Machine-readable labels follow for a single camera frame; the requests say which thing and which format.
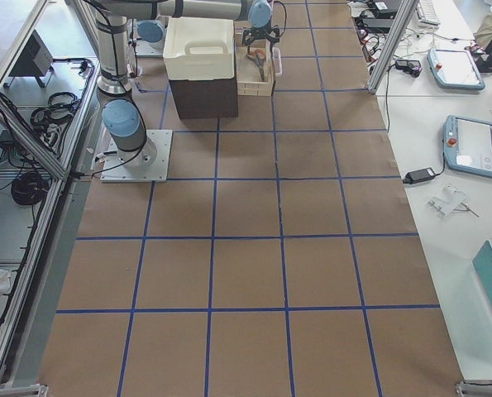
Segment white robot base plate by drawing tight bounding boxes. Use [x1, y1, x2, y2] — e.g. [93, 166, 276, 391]
[98, 129, 173, 183]

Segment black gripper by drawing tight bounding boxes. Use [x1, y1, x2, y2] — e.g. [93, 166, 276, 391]
[241, 25, 279, 55]

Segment orange grey scissors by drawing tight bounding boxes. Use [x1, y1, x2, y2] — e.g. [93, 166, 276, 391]
[246, 48, 266, 82]

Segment black power adapter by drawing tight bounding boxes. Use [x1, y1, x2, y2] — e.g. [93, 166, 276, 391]
[403, 167, 437, 184]

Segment dark brown wooden cabinet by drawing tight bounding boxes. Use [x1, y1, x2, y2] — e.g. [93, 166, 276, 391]
[170, 77, 238, 120]

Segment black braided cable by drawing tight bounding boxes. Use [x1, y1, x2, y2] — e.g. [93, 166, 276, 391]
[270, 0, 290, 38]

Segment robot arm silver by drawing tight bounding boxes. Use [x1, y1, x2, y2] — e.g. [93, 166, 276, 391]
[86, 1, 272, 166]

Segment blue teach pendant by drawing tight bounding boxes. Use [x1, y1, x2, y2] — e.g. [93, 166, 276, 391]
[427, 48, 485, 91]
[443, 115, 492, 179]

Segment white plastic tray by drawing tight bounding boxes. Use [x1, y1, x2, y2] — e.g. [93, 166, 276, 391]
[163, 17, 235, 81]

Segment wooden drawer white handle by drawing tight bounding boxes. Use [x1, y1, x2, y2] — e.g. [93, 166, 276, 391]
[234, 33, 282, 97]

